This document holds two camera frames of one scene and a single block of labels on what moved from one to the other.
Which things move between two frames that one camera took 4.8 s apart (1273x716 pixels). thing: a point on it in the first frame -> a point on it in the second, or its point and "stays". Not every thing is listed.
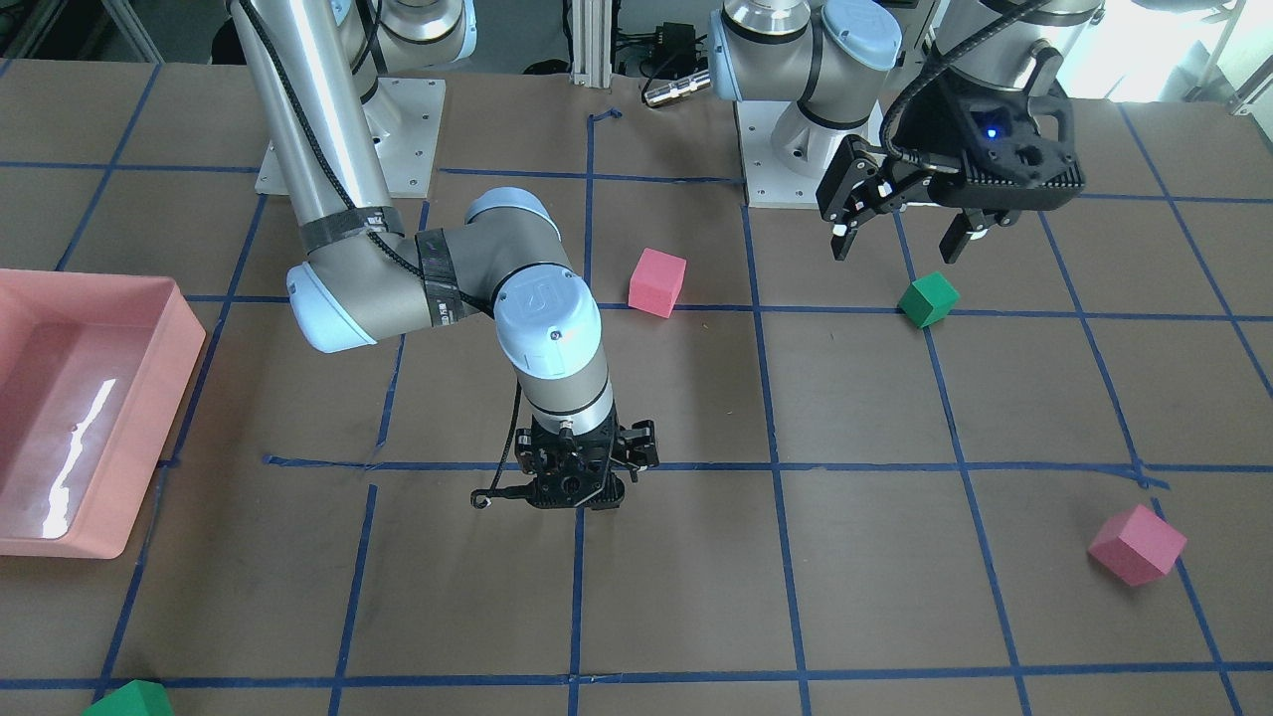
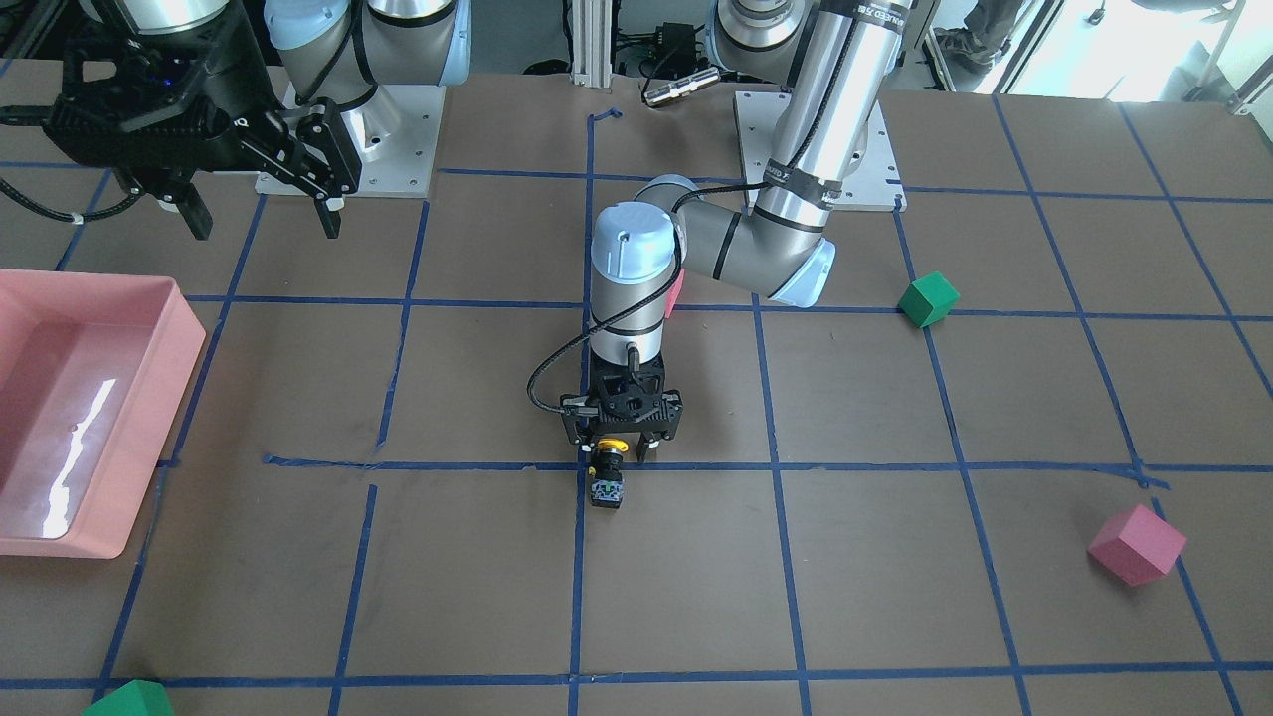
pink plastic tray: [93, 369] stays
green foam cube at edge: [135, 698] stays
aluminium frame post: [591, 65] stays
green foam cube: [929, 299] stays
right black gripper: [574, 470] -> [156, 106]
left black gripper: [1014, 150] -> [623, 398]
